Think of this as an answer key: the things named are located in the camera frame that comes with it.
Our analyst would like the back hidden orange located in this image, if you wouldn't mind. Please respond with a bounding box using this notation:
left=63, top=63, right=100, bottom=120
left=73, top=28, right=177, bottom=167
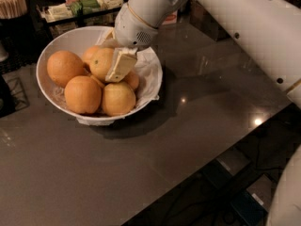
left=82, top=45, right=100, bottom=72

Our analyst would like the front right yellowish orange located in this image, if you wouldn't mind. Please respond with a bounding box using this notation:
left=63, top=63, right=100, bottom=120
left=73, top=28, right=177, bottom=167
left=102, top=82, right=136, bottom=117

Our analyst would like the small right orange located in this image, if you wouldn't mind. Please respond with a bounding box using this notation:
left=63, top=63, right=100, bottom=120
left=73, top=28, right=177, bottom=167
left=123, top=71, right=139, bottom=91

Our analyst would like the wooden stir stick holder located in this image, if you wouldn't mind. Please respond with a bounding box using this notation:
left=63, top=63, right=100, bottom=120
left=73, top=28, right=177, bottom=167
left=0, top=0, right=27, bottom=19

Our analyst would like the white bowl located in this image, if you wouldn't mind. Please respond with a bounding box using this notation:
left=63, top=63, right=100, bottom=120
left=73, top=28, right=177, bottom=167
left=36, top=26, right=163, bottom=126

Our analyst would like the floor power box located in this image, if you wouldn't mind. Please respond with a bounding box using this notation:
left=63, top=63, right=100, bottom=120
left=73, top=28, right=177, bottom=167
left=230, top=174, right=273, bottom=226
left=202, top=149, right=250, bottom=189

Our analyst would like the black tea bag tray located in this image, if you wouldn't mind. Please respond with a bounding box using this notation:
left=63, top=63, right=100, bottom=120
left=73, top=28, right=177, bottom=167
left=36, top=0, right=124, bottom=38

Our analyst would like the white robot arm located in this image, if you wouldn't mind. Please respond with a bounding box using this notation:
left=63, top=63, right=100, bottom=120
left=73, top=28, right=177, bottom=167
left=114, top=0, right=301, bottom=107

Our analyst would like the lower floor power box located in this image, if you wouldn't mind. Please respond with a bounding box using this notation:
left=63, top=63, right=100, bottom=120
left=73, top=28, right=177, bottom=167
left=230, top=174, right=273, bottom=226

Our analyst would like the white paper bowl liner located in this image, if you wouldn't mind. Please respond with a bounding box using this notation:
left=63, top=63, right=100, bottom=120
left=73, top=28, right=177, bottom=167
left=51, top=26, right=163, bottom=126

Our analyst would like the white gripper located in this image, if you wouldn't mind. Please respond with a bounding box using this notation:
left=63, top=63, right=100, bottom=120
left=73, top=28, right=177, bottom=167
left=100, top=4, right=158, bottom=82

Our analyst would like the upper floor power box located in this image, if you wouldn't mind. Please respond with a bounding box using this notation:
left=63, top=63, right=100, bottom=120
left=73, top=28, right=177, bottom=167
left=202, top=149, right=250, bottom=189

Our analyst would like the white card red logo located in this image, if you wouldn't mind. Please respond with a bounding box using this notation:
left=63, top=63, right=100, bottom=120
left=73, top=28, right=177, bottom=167
left=163, top=11, right=178, bottom=25

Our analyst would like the black wire rack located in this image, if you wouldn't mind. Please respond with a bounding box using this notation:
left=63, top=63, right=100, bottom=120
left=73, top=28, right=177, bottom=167
left=0, top=75, right=30, bottom=118

